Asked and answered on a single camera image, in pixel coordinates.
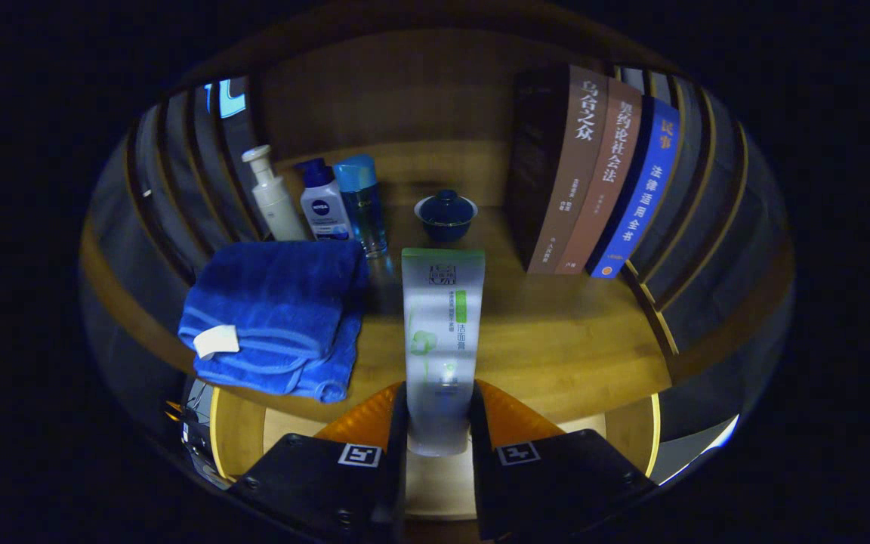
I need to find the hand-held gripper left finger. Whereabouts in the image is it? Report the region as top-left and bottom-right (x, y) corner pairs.
(227, 380), (409, 544)

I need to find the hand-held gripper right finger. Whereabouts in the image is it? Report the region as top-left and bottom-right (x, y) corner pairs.
(468, 379), (659, 542)

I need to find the white facial cleanser tube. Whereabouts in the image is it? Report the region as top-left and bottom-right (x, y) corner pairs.
(402, 247), (486, 458)

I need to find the wooden countertop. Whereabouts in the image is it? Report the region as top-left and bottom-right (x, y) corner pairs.
(178, 140), (674, 424)

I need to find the wooden cabinet with slatted hutch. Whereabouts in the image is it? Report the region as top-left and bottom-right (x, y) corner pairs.
(79, 8), (797, 454)

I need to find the dark equipment box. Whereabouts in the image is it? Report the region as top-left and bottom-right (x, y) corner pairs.
(167, 378), (217, 484)

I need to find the folded blue towel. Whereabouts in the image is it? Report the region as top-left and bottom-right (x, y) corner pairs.
(178, 240), (370, 403)

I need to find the dark blue lidded teacup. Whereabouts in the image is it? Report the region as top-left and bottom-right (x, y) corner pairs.
(414, 189), (479, 243)

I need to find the translucent blue bottle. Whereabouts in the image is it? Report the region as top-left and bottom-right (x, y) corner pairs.
(333, 154), (389, 258)

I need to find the white bottle with blue cap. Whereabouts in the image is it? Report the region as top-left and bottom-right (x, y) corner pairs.
(295, 157), (354, 241)

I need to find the white pump bottle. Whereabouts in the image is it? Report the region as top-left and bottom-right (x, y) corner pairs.
(242, 145), (309, 243)

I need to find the reddish brown book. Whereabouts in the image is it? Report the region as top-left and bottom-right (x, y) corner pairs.
(556, 78), (643, 275)

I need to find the dark brown book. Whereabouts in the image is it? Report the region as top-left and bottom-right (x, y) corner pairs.
(507, 64), (608, 274)

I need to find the blue book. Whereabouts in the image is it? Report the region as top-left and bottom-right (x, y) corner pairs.
(586, 97), (681, 280)

